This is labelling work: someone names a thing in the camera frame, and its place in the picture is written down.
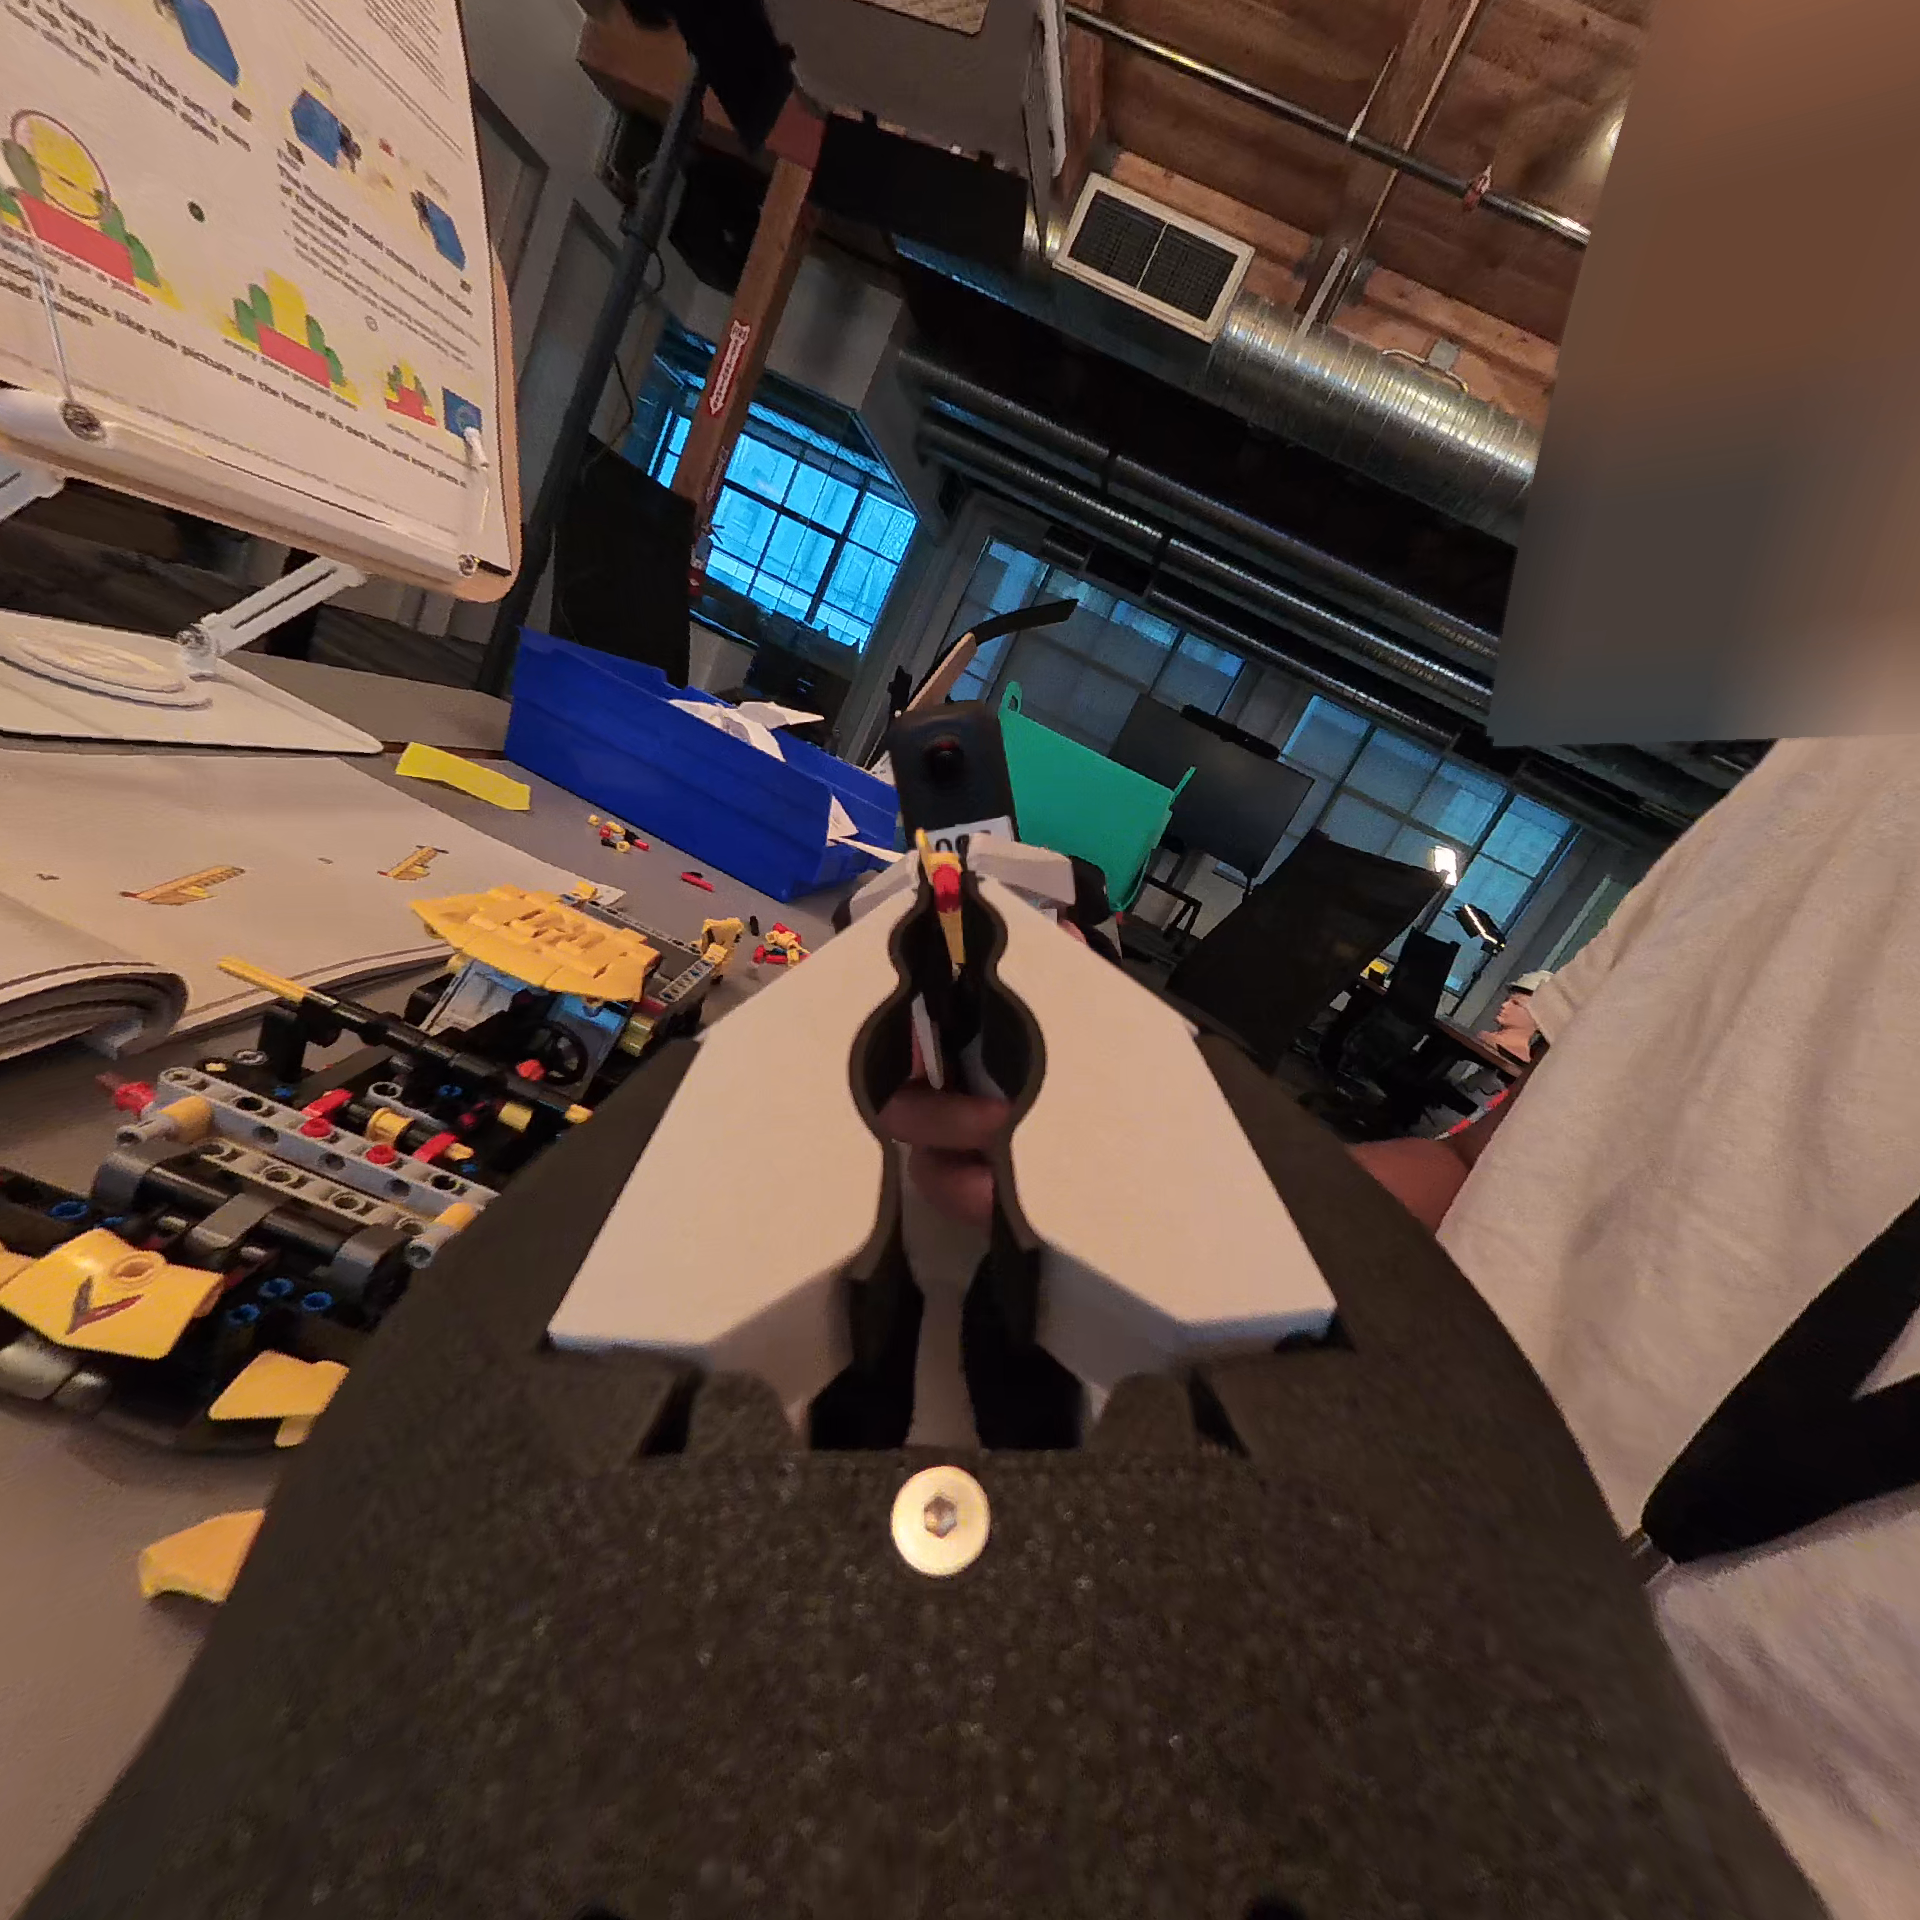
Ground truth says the white ceiling air vent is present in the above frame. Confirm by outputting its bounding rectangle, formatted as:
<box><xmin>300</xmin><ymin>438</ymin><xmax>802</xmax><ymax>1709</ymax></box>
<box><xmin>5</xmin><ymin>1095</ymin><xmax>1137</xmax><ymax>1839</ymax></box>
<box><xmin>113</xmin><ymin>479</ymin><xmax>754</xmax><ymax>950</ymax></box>
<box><xmin>1049</xmin><ymin>171</ymin><xmax>1254</xmax><ymax>338</ymax></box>

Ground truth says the grey desk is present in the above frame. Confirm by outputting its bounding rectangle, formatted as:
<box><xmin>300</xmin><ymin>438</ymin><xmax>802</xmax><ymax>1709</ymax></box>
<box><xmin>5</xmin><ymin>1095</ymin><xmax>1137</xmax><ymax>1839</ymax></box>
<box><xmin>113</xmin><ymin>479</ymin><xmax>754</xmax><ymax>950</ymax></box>
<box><xmin>0</xmin><ymin>644</ymin><xmax>904</xmax><ymax>1870</ymax></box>

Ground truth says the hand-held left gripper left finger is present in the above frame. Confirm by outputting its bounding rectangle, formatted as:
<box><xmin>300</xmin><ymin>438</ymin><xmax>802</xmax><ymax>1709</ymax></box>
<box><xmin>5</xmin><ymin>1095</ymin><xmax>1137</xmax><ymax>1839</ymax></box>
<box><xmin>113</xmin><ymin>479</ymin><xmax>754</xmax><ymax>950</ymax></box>
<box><xmin>547</xmin><ymin>878</ymin><xmax>924</xmax><ymax>1448</ymax></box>

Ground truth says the partly built yellow toy car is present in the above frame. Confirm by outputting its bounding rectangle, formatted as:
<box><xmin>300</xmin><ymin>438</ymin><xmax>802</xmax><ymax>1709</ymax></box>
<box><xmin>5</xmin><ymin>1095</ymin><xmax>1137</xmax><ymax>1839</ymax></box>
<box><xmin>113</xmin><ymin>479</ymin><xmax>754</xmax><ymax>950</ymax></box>
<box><xmin>0</xmin><ymin>884</ymin><xmax>752</xmax><ymax>1448</ymax></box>

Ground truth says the crumpled white paper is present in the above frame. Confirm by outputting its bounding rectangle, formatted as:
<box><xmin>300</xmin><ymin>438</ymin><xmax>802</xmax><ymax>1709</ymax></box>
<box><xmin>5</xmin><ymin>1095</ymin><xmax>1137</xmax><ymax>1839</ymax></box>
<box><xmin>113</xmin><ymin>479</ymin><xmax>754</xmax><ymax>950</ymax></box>
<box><xmin>667</xmin><ymin>694</ymin><xmax>828</xmax><ymax>759</ymax></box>

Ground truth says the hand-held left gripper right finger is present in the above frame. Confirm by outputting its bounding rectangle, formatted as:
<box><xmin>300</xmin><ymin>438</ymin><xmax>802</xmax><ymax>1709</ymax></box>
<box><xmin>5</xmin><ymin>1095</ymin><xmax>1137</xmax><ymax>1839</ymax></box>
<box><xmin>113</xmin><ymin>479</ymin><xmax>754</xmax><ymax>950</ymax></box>
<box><xmin>966</xmin><ymin>870</ymin><xmax>1339</xmax><ymax>1448</ymax></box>

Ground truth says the small yellow curved panel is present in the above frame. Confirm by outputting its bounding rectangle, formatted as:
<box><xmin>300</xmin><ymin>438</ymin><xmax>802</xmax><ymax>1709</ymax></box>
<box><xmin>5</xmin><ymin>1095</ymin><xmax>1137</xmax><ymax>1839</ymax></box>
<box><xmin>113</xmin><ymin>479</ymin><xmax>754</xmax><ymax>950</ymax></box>
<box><xmin>915</xmin><ymin>829</ymin><xmax>974</xmax><ymax>968</ymax></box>

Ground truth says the large black monitor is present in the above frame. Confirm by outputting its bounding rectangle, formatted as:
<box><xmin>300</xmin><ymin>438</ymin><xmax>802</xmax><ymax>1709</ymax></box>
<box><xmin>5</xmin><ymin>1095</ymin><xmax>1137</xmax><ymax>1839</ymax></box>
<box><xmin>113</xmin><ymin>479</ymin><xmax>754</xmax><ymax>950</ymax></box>
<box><xmin>1112</xmin><ymin>694</ymin><xmax>1317</xmax><ymax>875</ymax></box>

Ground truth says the yellow wheel arch panel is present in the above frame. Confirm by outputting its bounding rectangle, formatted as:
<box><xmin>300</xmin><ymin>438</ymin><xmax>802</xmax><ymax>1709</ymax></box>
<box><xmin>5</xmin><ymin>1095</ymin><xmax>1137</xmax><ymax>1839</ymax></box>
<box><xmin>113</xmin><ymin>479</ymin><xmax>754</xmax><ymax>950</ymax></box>
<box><xmin>138</xmin><ymin>1506</ymin><xmax>267</xmax><ymax>1604</ymax></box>

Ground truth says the printed instruction sheet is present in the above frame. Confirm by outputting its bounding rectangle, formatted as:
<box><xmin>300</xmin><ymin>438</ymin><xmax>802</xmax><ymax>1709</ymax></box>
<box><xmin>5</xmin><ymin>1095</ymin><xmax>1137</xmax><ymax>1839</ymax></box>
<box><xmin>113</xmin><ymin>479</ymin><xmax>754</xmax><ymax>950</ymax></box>
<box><xmin>0</xmin><ymin>0</ymin><xmax>506</xmax><ymax>578</ymax></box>

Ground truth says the open instruction booklet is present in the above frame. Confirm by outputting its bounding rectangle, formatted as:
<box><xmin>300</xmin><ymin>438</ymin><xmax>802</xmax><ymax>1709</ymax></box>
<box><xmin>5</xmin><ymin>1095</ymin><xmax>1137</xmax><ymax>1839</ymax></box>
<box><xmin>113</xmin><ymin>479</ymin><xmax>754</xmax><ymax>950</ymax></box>
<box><xmin>0</xmin><ymin>749</ymin><xmax>601</xmax><ymax>1058</ymax></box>

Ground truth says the person's right hand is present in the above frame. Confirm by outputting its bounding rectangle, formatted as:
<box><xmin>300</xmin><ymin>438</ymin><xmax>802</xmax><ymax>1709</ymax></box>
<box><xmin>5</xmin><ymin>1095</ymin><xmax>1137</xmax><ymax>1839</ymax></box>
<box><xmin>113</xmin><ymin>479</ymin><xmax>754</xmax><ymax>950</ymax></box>
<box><xmin>874</xmin><ymin>1083</ymin><xmax>1029</xmax><ymax>1224</ymax></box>

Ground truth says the wooden stick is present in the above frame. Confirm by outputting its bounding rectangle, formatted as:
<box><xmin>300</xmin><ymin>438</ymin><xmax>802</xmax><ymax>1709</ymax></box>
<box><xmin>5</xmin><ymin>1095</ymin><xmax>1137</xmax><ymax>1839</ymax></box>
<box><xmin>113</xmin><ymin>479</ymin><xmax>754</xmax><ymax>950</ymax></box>
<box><xmin>900</xmin><ymin>598</ymin><xmax>1081</xmax><ymax>712</ymax></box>

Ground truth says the silver ventilation duct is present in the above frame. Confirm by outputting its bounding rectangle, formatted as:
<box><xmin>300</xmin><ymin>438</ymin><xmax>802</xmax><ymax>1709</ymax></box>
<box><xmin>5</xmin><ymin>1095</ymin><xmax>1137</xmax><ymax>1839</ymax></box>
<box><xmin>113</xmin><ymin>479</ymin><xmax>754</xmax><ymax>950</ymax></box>
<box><xmin>1208</xmin><ymin>293</ymin><xmax>1548</xmax><ymax>531</ymax></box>

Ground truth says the blue storage bin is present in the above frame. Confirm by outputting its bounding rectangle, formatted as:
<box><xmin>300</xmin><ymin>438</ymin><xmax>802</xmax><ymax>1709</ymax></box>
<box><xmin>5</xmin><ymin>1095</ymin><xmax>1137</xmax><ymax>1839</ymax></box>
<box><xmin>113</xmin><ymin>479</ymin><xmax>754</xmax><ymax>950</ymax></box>
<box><xmin>506</xmin><ymin>630</ymin><xmax>904</xmax><ymax>906</ymax></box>

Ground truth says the yellow paper scrap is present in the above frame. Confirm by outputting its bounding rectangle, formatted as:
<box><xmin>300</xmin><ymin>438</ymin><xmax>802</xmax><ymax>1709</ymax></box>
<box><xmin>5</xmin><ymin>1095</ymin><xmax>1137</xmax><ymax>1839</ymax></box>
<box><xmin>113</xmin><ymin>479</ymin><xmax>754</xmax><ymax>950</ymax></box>
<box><xmin>393</xmin><ymin>743</ymin><xmax>534</xmax><ymax>812</ymax></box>

